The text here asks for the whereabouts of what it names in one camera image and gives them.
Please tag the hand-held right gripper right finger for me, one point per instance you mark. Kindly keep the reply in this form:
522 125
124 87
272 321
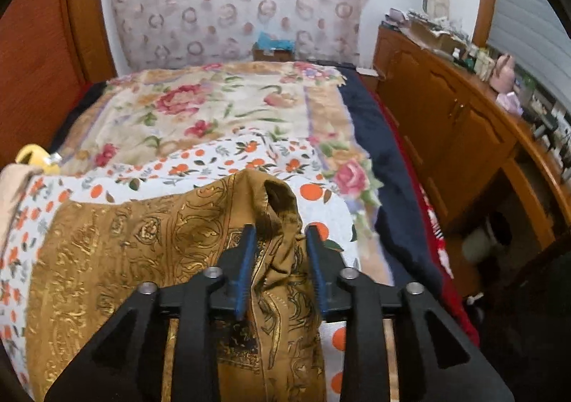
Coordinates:
317 270

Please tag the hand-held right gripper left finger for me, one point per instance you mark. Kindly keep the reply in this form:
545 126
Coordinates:
244 268

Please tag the gold patterned garment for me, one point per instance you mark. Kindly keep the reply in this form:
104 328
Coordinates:
111 250

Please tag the white orange-print sheet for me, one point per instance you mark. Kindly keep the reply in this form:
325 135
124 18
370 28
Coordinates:
187 165

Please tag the navy blanket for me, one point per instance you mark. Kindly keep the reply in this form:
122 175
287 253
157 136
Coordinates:
392 170

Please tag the red blanket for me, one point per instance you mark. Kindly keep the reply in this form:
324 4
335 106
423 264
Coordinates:
450 277

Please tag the white bin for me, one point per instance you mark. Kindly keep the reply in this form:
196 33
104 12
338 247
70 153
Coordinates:
481 241

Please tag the floral blanket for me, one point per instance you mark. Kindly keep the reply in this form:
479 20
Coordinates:
200 103

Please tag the wooden cabinet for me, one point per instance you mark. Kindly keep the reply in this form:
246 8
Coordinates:
446 116

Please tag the blue packet on box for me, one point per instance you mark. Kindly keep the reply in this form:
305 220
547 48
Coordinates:
274 44

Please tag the yellow tape roll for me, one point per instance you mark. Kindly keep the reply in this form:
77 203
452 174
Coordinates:
33 156

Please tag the pale purple packet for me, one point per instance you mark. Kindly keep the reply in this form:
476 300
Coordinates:
508 103

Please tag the cardboard box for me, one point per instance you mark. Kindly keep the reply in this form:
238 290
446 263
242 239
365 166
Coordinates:
435 38

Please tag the pink pig figurine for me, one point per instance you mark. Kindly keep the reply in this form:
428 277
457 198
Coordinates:
503 71

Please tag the wooden wardrobe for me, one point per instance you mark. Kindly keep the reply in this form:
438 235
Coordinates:
40 49

